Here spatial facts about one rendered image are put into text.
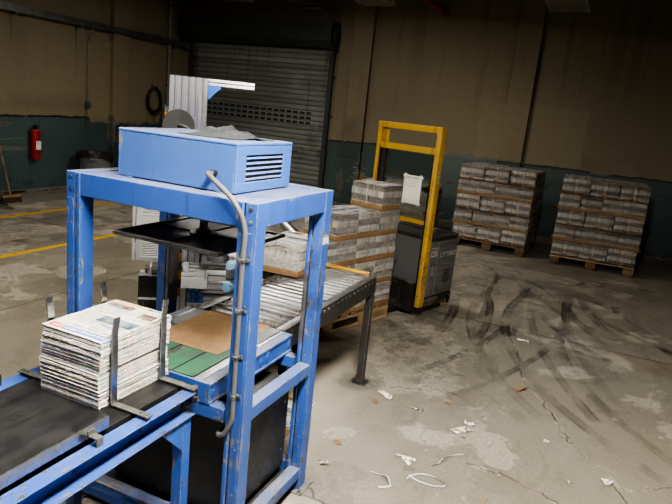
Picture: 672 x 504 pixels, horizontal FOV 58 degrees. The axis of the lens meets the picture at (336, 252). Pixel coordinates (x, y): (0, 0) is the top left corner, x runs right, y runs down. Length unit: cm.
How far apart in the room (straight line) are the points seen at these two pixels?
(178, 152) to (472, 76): 920
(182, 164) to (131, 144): 27
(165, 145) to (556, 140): 914
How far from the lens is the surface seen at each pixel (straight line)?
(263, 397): 266
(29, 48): 1128
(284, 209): 243
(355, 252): 534
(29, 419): 235
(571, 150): 1113
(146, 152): 268
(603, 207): 949
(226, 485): 273
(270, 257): 410
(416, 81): 1166
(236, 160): 241
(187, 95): 428
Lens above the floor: 191
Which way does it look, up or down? 13 degrees down
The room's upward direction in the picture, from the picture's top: 6 degrees clockwise
